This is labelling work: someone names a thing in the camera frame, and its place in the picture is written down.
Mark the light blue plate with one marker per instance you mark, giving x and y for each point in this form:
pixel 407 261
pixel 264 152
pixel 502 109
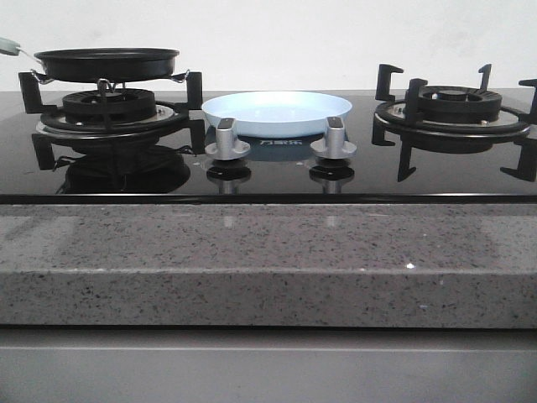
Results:
pixel 276 115

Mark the right silver stove knob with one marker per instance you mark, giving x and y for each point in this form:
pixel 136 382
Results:
pixel 333 145

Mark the black frying pan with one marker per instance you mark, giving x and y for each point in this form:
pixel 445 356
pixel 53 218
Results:
pixel 118 65

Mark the left gas burner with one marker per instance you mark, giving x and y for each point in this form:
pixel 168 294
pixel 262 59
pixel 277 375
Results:
pixel 123 111

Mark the right gas burner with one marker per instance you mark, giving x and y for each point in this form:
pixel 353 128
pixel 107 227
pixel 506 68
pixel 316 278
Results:
pixel 456 110

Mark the silver stove knob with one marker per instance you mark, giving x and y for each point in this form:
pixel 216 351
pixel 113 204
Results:
pixel 227 146
pixel 333 145

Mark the left silver stove knob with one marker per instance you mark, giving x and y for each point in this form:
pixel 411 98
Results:
pixel 227 146

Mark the gas burner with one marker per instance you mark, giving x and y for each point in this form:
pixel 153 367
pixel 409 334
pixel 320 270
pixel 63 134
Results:
pixel 456 110
pixel 123 111

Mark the left black pan support grate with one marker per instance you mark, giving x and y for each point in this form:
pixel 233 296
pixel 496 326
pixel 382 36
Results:
pixel 29 90

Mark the black glass cooktop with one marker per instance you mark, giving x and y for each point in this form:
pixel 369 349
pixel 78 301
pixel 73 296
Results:
pixel 389 167

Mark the grey cabinet drawer front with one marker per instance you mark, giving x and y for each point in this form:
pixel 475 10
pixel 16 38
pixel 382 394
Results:
pixel 265 365

